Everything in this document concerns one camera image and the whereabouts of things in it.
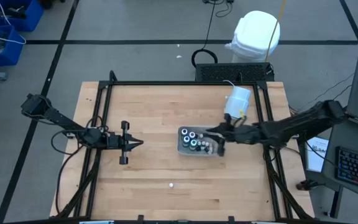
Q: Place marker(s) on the white cylindrical device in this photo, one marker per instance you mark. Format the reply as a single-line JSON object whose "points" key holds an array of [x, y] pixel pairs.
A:
{"points": [[237, 99]]}

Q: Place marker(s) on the large blue-capped food coloring bottle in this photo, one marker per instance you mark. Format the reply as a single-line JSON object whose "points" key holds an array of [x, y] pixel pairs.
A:
{"points": [[186, 140]]}

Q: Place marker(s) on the grey side desk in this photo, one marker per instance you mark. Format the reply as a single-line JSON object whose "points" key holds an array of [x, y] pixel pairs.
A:
{"points": [[353, 137]]}

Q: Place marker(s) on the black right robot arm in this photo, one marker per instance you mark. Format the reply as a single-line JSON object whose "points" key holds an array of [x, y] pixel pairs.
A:
{"points": [[306, 121]]}

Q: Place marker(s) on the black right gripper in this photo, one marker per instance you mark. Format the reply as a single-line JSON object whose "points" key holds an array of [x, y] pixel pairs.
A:
{"points": [[244, 133]]}

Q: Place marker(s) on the black red tool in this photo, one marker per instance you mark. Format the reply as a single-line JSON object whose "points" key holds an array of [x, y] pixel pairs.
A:
{"points": [[304, 185]]}

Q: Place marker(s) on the large green-capped food coloring bottle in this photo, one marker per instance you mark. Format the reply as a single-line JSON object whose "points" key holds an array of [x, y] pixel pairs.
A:
{"points": [[193, 143]]}

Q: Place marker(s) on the white paper sheet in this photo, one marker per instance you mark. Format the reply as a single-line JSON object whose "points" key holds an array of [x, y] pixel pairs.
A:
{"points": [[317, 155]]}

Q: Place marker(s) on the black backlit keyboard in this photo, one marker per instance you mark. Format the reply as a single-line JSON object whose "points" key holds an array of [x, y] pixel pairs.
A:
{"points": [[357, 168]]}

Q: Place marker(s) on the large black-capped food coloring bottle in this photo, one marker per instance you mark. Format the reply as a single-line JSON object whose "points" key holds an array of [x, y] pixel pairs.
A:
{"points": [[184, 132]]}

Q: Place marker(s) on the large magenta-capped food coloring bottle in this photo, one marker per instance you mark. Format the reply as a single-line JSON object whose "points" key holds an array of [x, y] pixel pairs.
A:
{"points": [[192, 134]]}

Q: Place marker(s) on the yellow tag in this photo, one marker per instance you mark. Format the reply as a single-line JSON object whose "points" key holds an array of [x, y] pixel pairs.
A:
{"points": [[243, 113]]}

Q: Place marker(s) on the black aluminium table frame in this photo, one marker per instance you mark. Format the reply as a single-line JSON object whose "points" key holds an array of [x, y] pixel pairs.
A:
{"points": [[182, 83]]}

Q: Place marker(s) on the white covered bin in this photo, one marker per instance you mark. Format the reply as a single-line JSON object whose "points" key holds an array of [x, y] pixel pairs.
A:
{"points": [[253, 34]]}

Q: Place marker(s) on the black mesh computer case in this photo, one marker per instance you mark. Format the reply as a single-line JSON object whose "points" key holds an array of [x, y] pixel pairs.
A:
{"points": [[228, 72]]}

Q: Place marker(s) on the silver aluminium bracket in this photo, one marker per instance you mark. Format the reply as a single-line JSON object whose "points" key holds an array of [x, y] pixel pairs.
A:
{"points": [[267, 222], [96, 222]]}

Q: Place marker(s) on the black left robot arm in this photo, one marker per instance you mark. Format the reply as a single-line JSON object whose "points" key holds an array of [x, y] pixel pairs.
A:
{"points": [[57, 117]]}

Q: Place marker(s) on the blue plastic storage bin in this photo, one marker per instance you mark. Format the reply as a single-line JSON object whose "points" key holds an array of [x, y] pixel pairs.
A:
{"points": [[11, 56], [33, 18]]}

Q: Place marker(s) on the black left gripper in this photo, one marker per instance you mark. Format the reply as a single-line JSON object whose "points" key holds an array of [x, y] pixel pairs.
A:
{"points": [[113, 140]]}

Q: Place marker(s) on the black table clamp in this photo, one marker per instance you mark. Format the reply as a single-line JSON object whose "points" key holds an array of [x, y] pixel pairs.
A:
{"points": [[140, 218], [231, 219]]}

